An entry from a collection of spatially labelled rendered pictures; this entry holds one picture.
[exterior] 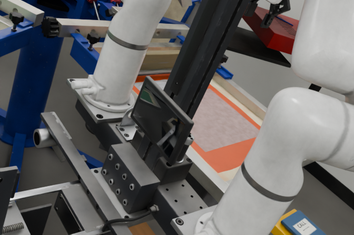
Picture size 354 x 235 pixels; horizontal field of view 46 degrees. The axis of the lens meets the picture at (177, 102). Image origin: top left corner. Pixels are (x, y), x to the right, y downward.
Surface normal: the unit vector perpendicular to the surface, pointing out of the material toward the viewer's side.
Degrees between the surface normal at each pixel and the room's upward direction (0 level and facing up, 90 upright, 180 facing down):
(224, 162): 0
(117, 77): 90
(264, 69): 90
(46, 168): 0
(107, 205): 0
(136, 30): 94
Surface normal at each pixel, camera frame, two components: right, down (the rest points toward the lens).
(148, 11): 0.27, 0.70
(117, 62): -0.12, 0.45
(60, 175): 0.37, -0.81
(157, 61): 0.63, 0.58
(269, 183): -0.44, 0.32
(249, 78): -0.69, 0.11
